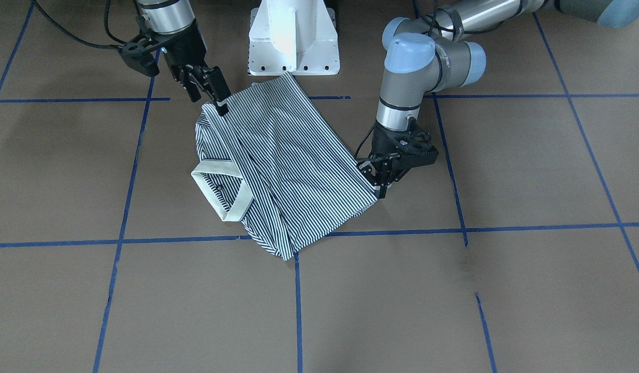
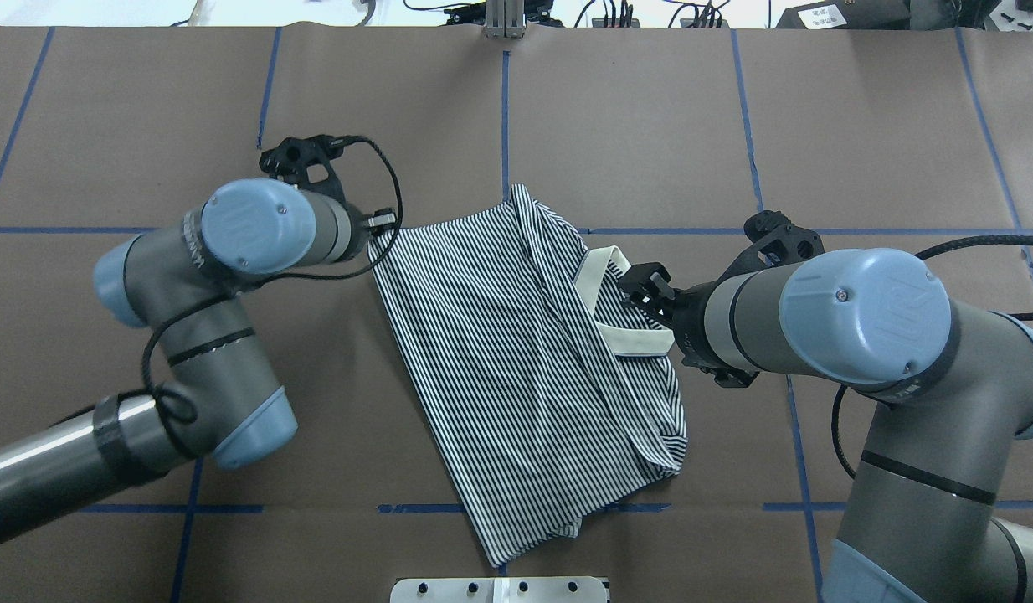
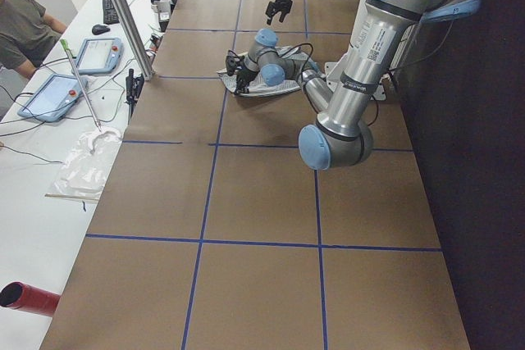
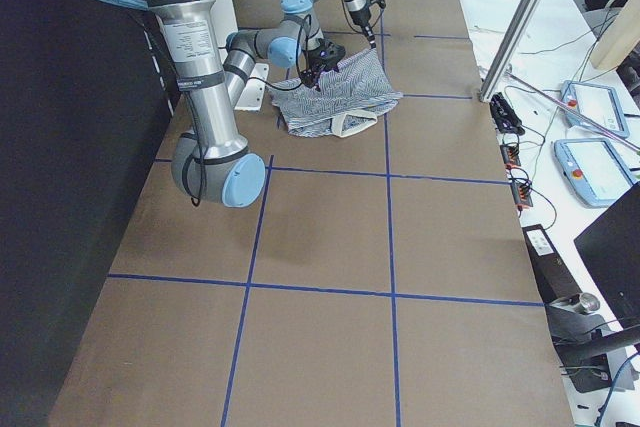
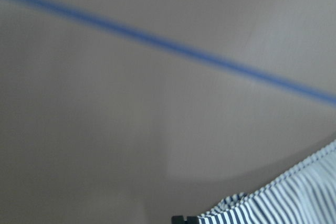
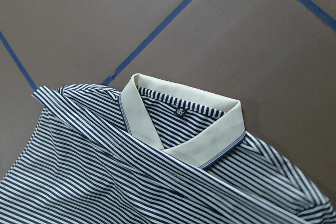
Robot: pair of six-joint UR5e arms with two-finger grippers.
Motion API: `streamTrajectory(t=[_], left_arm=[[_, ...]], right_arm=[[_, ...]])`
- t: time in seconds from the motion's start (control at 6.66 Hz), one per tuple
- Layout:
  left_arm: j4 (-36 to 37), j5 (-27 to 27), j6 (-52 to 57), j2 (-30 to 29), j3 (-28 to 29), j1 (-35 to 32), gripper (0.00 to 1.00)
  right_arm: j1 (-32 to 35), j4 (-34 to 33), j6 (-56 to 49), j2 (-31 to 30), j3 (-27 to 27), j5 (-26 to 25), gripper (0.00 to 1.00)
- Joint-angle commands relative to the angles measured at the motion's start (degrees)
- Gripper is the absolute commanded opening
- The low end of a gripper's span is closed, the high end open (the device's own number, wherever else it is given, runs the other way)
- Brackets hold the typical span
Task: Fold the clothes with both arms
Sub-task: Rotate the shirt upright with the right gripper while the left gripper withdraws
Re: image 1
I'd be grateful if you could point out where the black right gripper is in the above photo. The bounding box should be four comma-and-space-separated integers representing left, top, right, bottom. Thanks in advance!
162, 21, 231, 117

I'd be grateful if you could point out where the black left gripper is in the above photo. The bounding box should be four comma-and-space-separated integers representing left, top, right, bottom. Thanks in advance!
357, 122, 411, 200

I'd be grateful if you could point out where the navy white striped polo shirt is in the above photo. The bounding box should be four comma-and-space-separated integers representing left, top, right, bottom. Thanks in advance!
191, 74, 378, 260

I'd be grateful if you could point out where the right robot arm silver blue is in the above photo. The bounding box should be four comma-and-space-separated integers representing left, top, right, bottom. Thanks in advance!
119, 1, 230, 116

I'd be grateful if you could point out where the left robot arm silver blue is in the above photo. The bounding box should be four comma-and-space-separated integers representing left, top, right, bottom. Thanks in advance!
358, 1, 639, 199

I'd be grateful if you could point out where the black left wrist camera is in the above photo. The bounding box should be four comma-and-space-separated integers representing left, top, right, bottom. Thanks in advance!
394, 120, 439, 169

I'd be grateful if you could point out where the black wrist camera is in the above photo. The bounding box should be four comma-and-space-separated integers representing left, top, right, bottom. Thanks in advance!
394, 120, 439, 169
119, 35, 160, 77

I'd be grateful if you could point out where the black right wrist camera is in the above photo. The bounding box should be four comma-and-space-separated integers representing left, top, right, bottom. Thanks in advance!
119, 35, 160, 77

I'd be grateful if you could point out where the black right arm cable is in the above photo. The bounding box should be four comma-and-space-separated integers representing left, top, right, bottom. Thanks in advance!
32, 0, 144, 51

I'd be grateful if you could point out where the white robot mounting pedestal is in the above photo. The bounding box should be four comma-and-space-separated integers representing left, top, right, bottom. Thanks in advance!
247, 1, 341, 76

